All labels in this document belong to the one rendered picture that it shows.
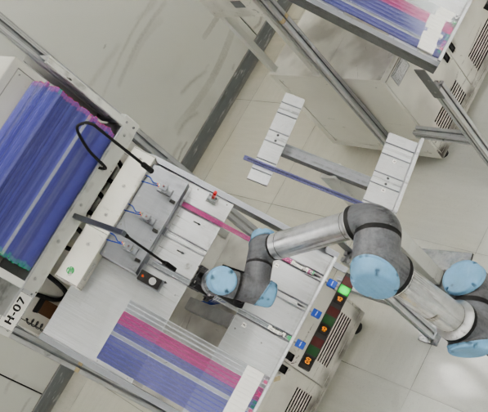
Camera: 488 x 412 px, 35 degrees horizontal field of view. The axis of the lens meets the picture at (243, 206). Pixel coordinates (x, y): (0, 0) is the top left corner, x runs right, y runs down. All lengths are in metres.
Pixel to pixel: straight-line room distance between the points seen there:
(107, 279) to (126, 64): 1.92
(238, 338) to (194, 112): 2.26
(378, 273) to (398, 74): 1.45
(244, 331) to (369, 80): 1.17
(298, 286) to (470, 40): 1.50
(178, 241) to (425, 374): 1.11
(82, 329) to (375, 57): 1.55
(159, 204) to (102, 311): 0.39
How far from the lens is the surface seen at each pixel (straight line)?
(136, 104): 4.32
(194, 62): 4.53
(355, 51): 3.29
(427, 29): 2.89
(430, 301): 2.02
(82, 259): 2.52
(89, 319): 2.56
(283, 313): 2.53
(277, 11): 2.97
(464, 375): 3.02
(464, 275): 2.23
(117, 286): 2.56
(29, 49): 2.41
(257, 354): 2.51
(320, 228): 2.04
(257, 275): 2.13
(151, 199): 2.55
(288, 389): 3.05
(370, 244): 1.88
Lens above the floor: 2.57
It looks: 39 degrees down
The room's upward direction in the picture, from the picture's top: 50 degrees counter-clockwise
